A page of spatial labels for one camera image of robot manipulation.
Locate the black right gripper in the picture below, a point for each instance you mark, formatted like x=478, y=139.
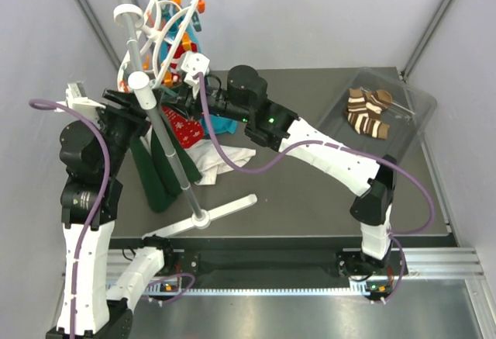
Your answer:
x=186, y=103

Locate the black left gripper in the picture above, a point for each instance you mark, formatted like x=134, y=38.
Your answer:
x=132, y=110

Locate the teal blue cloth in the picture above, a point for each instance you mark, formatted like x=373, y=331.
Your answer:
x=220, y=124

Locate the red white striped sock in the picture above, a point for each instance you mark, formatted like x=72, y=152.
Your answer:
x=176, y=59

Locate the orange clothes peg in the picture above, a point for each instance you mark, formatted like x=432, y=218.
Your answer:
x=186, y=42

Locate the white round clip hanger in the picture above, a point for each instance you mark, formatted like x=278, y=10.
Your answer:
x=152, y=24

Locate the brown striped sock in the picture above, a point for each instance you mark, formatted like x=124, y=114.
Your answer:
x=364, y=110

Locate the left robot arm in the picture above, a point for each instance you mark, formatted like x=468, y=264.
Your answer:
x=93, y=148

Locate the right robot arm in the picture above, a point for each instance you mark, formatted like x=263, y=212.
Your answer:
x=269, y=124

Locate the near grey stand pole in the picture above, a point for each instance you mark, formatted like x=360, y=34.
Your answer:
x=139, y=82

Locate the white cloth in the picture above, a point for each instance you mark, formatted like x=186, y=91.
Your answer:
x=203, y=164

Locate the dark green cloth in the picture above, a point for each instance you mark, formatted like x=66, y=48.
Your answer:
x=159, y=182

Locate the teal green clothes peg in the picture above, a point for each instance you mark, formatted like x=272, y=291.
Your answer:
x=196, y=23

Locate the orange peg on teal cloth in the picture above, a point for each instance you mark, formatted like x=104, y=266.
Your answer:
x=201, y=6

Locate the near white stand foot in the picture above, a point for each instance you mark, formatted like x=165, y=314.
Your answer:
x=205, y=219

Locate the clear plastic bin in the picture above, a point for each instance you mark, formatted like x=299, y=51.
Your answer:
x=409, y=113

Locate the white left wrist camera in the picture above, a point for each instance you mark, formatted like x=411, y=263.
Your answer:
x=76, y=99

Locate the aluminium frame rail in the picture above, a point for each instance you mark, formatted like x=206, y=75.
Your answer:
x=319, y=272

